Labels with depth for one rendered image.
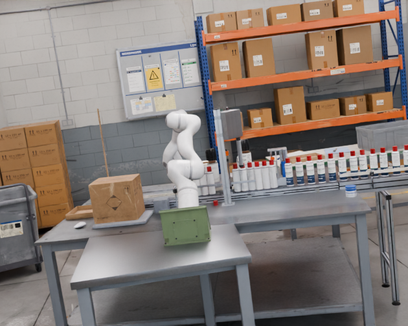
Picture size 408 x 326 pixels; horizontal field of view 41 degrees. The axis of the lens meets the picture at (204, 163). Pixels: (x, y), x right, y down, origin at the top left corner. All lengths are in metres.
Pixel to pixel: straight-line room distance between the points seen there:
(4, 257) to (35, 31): 3.83
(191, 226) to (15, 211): 2.86
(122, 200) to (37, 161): 3.41
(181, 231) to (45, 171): 4.12
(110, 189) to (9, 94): 5.02
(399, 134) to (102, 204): 3.04
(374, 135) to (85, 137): 4.49
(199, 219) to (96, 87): 5.47
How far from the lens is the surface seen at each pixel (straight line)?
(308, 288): 3.92
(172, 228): 3.09
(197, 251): 2.94
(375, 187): 4.01
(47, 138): 6.97
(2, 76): 8.56
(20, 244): 5.72
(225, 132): 3.75
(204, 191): 3.98
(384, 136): 5.51
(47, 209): 7.10
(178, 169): 3.30
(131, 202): 3.69
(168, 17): 8.32
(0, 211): 5.62
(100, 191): 3.72
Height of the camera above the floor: 1.74
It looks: 9 degrees down
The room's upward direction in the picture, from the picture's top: 7 degrees counter-clockwise
